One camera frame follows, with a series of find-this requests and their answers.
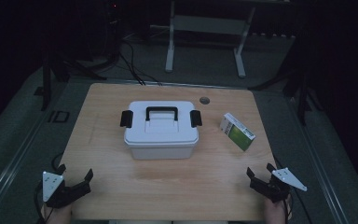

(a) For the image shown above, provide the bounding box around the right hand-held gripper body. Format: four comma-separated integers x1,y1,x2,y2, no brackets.
250,167,309,203

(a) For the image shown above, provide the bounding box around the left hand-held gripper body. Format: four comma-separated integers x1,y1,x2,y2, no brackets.
42,171,91,209

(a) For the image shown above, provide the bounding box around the green and white medicine box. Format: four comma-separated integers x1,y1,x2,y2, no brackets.
219,112,256,152

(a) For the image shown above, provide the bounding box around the white plastic storage box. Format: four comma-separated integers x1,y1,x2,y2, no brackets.
119,109,203,161

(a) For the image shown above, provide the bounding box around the white box lid black handle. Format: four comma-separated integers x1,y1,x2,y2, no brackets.
123,100,200,147

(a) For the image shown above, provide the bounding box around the person's right hand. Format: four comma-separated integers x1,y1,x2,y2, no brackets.
263,195,294,224

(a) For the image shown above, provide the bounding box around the person's left hand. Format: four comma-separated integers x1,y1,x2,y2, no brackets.
40,203,73,224

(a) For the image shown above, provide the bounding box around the black tripod stand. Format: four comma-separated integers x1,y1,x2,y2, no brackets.
248,46,324,126
33,46,107,112

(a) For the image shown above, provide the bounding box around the dark equipment stand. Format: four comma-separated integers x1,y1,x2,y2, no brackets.
103,0,123,62

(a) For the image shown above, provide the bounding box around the white metal stand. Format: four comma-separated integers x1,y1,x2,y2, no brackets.
164,0,256,79

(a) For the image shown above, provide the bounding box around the black square floor frame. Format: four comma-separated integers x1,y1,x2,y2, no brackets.
48,109,71,124

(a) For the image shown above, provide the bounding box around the black floor cable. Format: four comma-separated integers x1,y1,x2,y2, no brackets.
125,39,163,87
117,50,147,87

